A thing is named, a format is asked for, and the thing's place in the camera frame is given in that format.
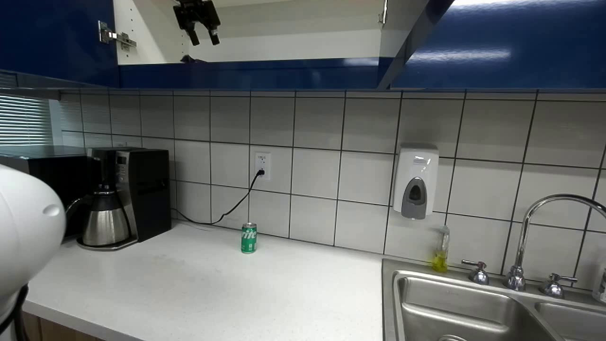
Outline black steel coffee maker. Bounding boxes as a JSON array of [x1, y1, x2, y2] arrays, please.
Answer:
[[93, 145, 174, 245]]

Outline yellow dish soap bottle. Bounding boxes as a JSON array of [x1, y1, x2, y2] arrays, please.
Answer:
[[430, 226, 453, 274]]

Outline blue open wall cupboard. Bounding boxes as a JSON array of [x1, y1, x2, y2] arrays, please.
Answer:
[[112, 0, 445, 94]]

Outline black microwave oven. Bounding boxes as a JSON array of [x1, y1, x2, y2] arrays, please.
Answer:
[[0, 145, 104, 238]]

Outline stainless steel double sink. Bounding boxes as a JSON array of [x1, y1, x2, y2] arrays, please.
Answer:
[[381, 257, 606, 341]]

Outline white wall soap dispenser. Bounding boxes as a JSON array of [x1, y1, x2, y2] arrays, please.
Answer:
[[392, 145, 441, 221]]

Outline stainless steel coffee carafe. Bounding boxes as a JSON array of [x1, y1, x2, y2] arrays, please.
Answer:
[[66, 183, 135, 249]]

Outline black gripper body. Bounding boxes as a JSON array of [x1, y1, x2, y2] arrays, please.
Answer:
[[171, 0, 220, 26]]

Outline green soda can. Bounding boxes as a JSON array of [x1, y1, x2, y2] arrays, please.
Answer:
[[239, 219, 260, 255]]

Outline wooden base cabinet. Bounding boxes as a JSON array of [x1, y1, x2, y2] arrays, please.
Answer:
[[17, 310, 106, 341]]

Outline chrome sink faucet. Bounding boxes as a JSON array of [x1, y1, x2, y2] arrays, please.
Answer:
[[508, 190, 606, 291]]

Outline blue cupboard door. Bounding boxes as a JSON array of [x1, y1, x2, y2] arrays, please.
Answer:
[[0, 0, 119, 88], [375, 0, 606, 90]]

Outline white wall outlet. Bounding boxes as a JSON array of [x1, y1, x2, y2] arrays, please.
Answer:
[[250, 147, 275, 183]]

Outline chrome faucet handle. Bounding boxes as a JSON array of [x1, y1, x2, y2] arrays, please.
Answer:
[[460, 257, 492, 285], [542, 270, 578, 298]]

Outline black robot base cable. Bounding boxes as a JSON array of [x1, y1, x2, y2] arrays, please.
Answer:
[[0, 281, 32, 336]]

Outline black coffee maker power cable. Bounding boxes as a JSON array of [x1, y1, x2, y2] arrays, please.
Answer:
[[171, 166, 267, 226]]

